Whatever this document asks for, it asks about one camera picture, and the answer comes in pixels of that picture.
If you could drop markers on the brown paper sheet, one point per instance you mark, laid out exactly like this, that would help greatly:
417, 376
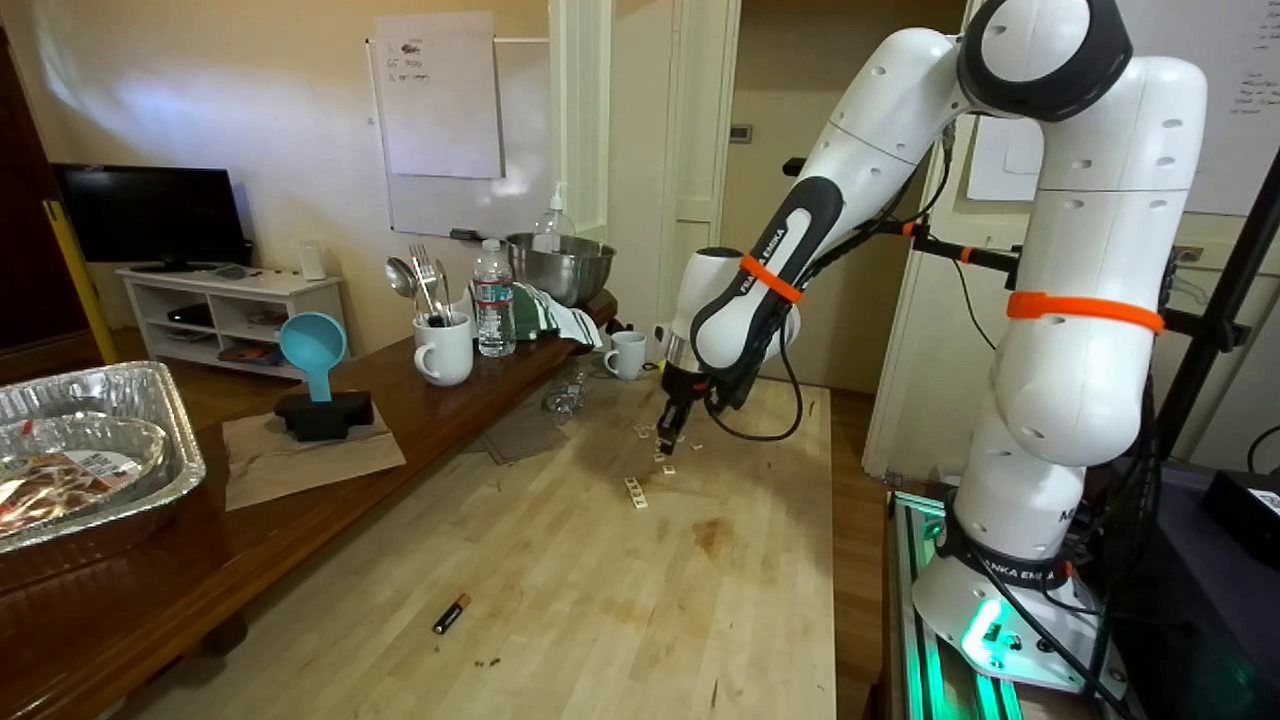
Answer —
266, 464

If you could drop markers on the clear plastic water bottle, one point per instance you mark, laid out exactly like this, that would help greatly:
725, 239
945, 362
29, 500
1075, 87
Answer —
493, 303

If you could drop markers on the crumpled clear plastic bottle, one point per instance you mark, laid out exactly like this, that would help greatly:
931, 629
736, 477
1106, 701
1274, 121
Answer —
568, 394

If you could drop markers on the metal spoon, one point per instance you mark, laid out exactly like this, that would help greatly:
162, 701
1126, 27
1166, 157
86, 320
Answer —
401, 278
428, 275

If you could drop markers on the black flat television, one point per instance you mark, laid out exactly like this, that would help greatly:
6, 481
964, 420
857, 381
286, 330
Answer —
147, 213

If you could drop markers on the white paper sheet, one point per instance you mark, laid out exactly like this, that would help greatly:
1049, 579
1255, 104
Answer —
1000, 161
437, 92

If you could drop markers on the white letter tile E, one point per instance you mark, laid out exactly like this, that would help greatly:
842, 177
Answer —
635, 495

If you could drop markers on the small black box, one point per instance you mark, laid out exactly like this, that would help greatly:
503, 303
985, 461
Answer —
1246, 514

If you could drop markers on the black block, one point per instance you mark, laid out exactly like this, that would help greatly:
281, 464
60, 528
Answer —
325, 419

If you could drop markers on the yellow stick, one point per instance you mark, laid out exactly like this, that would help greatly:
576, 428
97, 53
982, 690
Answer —
82, 282

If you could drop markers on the large white written sheet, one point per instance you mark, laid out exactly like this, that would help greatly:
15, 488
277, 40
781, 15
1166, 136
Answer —
1243, 104

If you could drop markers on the black camera mount rod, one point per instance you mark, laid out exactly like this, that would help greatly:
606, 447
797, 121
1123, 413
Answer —
982, 259

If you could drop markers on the white letter tile L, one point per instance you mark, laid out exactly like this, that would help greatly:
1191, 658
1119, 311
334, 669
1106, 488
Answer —
662, 469

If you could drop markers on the black metal pole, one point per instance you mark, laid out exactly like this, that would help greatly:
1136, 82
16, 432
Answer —
1222, 306

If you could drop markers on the white ceramic mug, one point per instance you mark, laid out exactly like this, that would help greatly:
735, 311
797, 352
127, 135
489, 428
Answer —
446, 352
626, 352

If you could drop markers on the white letter tile A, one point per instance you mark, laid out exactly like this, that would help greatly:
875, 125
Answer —
630, 481

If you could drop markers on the aluminium foil tray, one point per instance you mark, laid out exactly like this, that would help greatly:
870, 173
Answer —
134, 402

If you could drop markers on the black controller box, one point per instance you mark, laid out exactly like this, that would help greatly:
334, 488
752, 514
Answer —
1202, 643

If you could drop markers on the stainless steel mixing bowl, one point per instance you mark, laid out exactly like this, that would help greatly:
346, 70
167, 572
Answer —
567, 264

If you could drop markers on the black marker pen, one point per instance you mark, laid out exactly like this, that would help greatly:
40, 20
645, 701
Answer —
450, 615

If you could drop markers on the white letter tile T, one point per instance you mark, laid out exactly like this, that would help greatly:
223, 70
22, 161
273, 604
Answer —
640, 504

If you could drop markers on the dark wooden side table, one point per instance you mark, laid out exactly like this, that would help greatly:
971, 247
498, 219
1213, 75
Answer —
134, 600

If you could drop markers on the white television stand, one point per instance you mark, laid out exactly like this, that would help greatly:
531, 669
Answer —
240, 284

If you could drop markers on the white wall board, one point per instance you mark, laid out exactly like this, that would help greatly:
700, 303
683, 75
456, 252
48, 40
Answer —
523, 135

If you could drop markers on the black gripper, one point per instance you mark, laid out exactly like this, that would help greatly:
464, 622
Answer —
694, 385

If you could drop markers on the green striped white towel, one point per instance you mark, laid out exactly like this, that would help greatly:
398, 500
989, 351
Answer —
562, 320

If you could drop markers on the clear pump soap dispenser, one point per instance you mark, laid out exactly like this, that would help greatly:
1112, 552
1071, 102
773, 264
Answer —
551, 231

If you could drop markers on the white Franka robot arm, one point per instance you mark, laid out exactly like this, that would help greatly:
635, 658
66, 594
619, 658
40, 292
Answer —
1094, 374

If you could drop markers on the metal robot base stand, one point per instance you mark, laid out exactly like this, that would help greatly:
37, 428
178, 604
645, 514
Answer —
921, 624

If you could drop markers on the white door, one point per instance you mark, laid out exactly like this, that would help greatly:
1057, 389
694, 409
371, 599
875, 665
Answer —
580, 104

